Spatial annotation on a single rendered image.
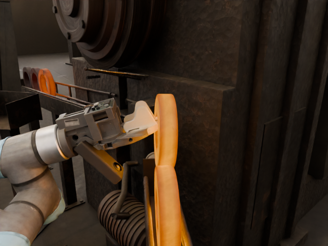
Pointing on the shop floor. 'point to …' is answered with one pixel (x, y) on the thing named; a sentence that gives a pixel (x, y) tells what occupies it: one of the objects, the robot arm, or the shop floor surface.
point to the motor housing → (119, 238)
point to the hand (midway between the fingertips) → (163, 123)
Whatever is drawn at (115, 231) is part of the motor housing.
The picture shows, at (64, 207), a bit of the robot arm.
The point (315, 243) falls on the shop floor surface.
